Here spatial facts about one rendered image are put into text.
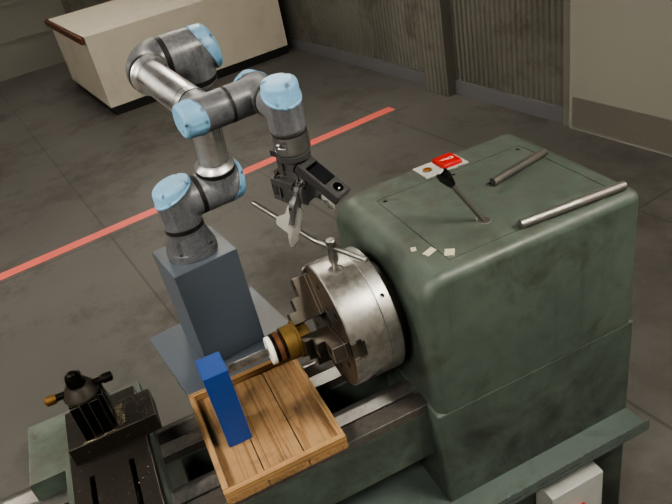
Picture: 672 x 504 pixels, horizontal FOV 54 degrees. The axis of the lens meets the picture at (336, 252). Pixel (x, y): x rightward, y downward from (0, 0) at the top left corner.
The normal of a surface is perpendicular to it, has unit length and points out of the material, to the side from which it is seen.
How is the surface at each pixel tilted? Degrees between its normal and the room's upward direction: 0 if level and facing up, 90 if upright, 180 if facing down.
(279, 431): 0
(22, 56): 90
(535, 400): 90
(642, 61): 90
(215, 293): 90
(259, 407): 0
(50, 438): 0
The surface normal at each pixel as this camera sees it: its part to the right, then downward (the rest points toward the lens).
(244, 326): 0.54, 0.37
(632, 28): -0.82, 0.43
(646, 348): -0.18, -0.82
